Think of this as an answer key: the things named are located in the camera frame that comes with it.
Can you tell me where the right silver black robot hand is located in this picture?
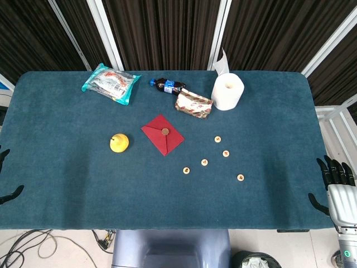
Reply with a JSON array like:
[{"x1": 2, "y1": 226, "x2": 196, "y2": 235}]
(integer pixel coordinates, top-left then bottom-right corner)
[{"x1": 307, "y1": 155, "x2": 357, "y2": 228}]

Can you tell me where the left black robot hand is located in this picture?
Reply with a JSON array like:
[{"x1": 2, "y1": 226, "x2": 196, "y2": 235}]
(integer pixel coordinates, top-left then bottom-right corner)
[{"x1": 0, "y1": 145, "x2": 25, "y2": 206}]

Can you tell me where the patterned sneaker shoe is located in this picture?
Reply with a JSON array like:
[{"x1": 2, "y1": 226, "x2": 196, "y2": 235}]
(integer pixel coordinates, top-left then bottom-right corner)
[{"x1": 330, "y1": 249, "x2": 345, "y2": 268}]

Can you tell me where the teal blue table cloth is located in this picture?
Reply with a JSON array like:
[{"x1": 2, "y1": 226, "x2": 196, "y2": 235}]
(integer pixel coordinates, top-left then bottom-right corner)
[{"x1": 0, "y1": 70, "x2": 337, "y2": 230}]

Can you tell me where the black trash bin with bag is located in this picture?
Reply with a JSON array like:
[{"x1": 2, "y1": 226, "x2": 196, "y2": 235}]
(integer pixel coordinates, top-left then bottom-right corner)
[{"x1": 231, "y1": 250, "x2": 282, "y2": 268}]

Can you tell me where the yellow pear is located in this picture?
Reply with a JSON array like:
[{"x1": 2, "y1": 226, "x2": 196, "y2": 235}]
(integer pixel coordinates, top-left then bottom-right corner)
[{"x1": 109, "y1": 133, "x2": 130, "y2": 154}]

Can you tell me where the teal clear snack bag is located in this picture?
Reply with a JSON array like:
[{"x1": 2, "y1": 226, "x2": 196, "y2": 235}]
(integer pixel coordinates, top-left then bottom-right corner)
[{"x1": 81, "y1": 63, "x2": 142, "y2": 107}]

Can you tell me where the white toilet paper roll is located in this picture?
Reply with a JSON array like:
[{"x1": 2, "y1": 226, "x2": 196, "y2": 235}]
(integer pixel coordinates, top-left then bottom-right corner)
[{"x1": 210, "y1": 47, "x2": 245, "y2": 112}]

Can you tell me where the red envelope with gold seal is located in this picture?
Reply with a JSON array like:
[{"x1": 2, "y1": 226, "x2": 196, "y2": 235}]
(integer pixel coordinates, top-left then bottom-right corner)
[{"x1": 141, "y1": 113, "x2": 186, "y2": 157}]

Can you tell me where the blue-grey robot torso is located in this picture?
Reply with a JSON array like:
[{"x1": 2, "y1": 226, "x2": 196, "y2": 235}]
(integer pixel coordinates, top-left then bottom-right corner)
[{"x1": 111, "y1": 229, "x2": 231, "y2": 268}]

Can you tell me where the beige red-printed paper wrapped package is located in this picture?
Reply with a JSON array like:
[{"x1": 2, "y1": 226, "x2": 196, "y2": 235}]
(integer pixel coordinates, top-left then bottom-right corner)
[{"x1": 175, "y1": 88, "x2": 214, "y2": 120}]

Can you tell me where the small cola bottle blue cap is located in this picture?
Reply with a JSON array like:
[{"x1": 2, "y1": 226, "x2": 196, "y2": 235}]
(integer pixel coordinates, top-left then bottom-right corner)
[{"x1": 149, "y1": 78, "x2": 187, "y2": 97}]

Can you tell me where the dark pleated curtain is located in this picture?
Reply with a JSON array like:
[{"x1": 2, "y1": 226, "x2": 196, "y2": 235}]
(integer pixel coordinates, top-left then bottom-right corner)
[{"x1": 0, "y1": 0, "x2": 357, "y2": 107}]

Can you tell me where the black floor cable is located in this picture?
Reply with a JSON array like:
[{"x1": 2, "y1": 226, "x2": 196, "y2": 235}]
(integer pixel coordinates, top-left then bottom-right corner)
[{"x1": 0, "y1": 229, "x2": 54, "y2": 268}]

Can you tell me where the grey floor cable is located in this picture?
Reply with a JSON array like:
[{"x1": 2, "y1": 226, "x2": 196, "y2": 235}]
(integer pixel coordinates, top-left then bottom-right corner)
[{"x1": 27, "y1": 229, "x2": 97, "y2": 268}]

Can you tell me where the white metal frame rack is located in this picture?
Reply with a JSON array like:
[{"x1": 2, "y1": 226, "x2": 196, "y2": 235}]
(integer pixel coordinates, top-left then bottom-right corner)
[{"x1": 315, "y1": 93, "x2": 357, "y2": 168}]

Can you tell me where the black plug with cable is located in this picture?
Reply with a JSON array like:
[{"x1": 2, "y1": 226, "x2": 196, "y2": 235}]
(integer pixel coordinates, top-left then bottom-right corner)
[{"x1": 91, "y1": 229, "x2": 115, "y2": 255}]

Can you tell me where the white partition post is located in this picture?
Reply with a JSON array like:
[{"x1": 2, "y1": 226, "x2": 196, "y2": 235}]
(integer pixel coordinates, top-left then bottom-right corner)
[
  {"x1": 301, "y1": 7, "x2": 357, "y2": 79},
  {"x1": 206, "y1": 0, "x2": 233, "y2": 71},
  {"x1": 86, "y1": 0, "x2": 125, "y2": 71},
  {"x1": 47, "y1": 0, "x2": 93, "y2": 71}
]

